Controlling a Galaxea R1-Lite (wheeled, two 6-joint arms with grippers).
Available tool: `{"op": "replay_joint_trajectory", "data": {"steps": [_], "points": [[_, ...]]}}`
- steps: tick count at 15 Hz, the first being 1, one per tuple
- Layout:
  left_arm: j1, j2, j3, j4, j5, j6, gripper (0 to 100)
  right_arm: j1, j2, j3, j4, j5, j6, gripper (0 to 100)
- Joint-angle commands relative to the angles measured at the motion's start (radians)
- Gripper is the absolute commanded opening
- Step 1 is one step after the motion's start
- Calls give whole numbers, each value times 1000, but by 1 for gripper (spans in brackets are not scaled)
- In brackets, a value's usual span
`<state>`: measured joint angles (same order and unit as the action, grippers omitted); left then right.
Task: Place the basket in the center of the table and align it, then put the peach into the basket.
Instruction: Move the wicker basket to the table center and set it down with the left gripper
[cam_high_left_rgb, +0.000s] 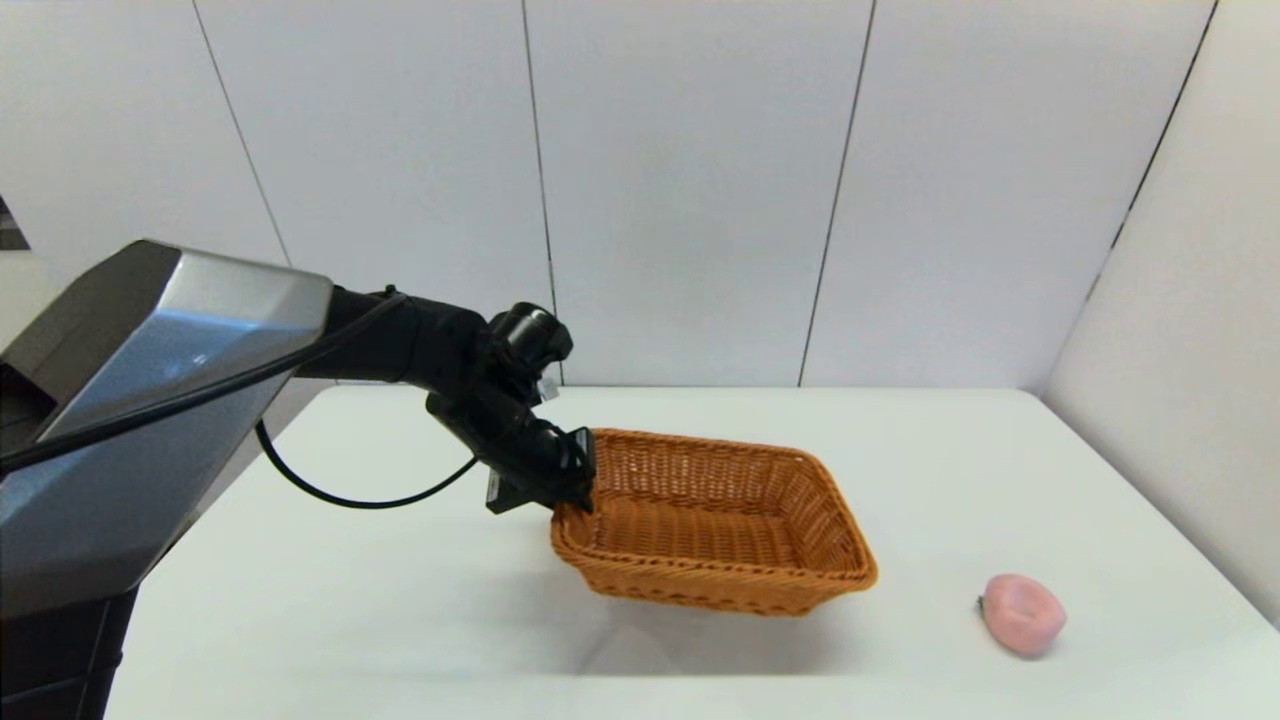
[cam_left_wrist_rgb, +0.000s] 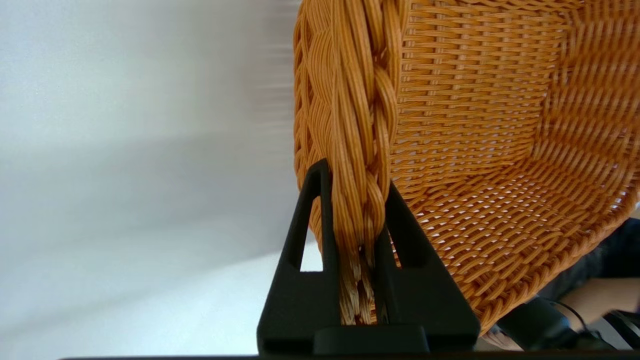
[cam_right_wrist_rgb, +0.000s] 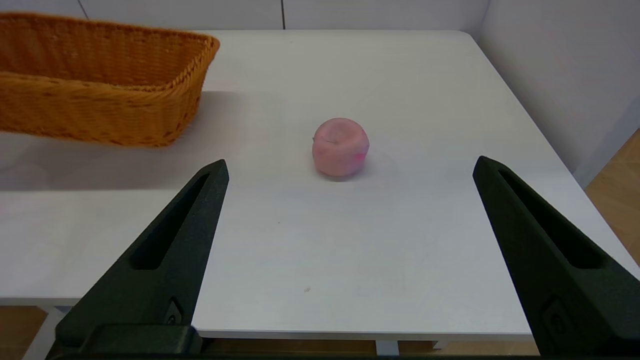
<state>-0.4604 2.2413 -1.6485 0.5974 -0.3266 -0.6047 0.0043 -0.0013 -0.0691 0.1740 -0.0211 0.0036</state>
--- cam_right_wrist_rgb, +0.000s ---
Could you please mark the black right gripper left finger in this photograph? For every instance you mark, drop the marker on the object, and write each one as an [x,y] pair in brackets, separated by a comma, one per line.
[155,280]

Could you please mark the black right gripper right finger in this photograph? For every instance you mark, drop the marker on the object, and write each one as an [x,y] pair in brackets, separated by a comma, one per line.
[565,290]

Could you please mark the white table leg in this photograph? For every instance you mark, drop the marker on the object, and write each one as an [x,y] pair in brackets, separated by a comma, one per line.
[47,330]
[387,348]

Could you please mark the pink peach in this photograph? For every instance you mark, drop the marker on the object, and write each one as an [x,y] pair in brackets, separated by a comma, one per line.
[340,150]

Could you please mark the orange woven wicker basket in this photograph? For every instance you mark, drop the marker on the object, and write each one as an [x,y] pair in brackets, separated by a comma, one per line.
[100,110]

